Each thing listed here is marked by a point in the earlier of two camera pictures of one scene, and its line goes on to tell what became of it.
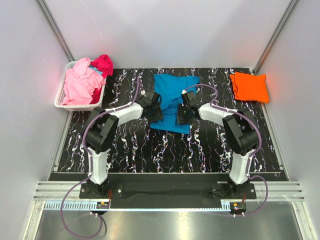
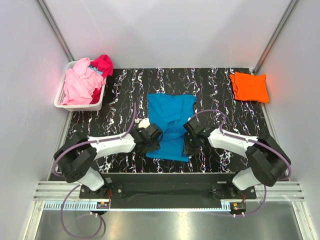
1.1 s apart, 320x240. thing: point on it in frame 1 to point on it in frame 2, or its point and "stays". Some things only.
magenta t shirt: x=104 y=63 stays
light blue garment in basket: x=98 y=71 stays
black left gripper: x=158 y=117 to x=155 y=146
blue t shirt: x=171 y=88 to x=171 y=112
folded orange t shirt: x=248 y=87 stays
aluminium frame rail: x=265 y=191 stays
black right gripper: x=180 y=119 to x=187 y=149
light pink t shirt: x=82 y=81 stays
